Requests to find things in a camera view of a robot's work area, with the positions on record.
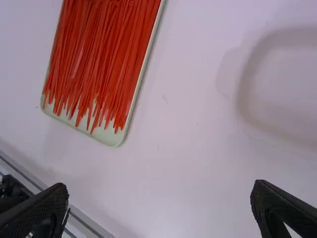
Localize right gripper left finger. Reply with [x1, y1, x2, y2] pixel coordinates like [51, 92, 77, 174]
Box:
[0, 182, 70, 238]

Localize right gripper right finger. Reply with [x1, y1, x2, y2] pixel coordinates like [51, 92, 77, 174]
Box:
[250, 179, 317, 238]

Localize silver rails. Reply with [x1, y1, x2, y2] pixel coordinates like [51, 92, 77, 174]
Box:
[0, 148, 106, 238]

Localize pale tray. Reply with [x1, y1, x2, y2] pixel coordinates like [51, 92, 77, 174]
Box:
[40, 0, 167, 149]

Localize white dish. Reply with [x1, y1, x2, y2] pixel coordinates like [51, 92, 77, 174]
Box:
[217, 26, 317, 147]

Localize row of orange cable ties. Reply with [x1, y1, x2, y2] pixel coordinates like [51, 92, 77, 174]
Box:
[43, 0, 164, 134]

